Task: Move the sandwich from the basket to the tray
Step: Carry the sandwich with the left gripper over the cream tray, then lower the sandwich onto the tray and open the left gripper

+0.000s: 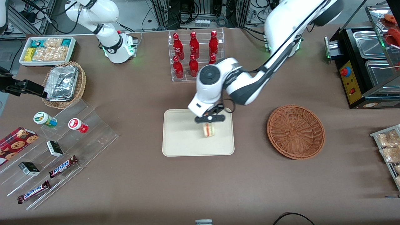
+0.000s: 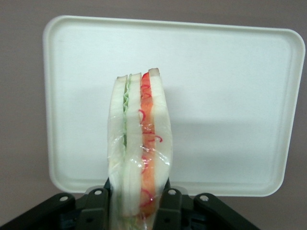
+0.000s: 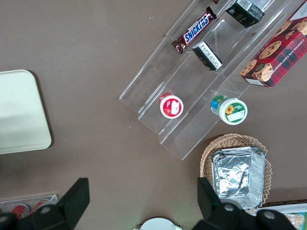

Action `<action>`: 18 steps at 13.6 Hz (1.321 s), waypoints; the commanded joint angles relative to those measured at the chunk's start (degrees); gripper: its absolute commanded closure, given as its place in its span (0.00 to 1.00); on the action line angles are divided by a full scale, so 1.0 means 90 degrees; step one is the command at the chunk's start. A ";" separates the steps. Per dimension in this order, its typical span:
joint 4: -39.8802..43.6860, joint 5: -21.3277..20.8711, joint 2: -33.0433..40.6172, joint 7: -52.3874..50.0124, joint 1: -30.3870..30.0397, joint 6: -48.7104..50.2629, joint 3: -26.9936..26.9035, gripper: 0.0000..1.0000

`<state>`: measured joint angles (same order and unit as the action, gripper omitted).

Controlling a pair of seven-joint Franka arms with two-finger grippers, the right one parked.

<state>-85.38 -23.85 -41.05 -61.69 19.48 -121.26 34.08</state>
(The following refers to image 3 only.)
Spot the clear acrylic stepped display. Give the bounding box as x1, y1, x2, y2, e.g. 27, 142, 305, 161
118, 0, 307, 161

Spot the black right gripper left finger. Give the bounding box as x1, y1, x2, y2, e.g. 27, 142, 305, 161
17, 177, 91, 230

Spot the green lid cup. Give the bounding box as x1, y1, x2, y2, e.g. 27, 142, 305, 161
210, 94, 248, 126

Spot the stack of foil trays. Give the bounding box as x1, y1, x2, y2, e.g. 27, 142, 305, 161
210, 146, 267, 209

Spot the small black box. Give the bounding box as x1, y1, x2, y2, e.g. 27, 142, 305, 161
191, 40, 223, 71
225, 0, 266, 29

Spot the cream plastic tray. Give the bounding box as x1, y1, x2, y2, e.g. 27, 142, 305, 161
0, 69, 53, 155

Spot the red tartan cookie box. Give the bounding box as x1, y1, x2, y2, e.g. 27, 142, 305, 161
239, 0, 307, 89

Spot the red lid cup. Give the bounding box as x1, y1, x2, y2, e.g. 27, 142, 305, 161
159, 92, 185, 120

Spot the clear acrylic bottle rack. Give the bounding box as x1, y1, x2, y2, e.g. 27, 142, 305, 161
0, 194, 59, 218

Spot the red cola bottle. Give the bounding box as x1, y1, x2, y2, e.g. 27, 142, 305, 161
10, 203, 31, 219

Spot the light wicker basket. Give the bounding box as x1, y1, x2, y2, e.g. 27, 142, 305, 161
199, 133, 272, 215

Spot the large rice cracker bag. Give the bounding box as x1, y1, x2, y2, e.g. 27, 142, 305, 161
285, 212, 306, 230

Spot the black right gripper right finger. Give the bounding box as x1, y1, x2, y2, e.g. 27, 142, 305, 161
193, 177, 258, 230

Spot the white plastic snack bin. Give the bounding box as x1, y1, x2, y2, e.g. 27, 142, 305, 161
256, 203, 307, 230

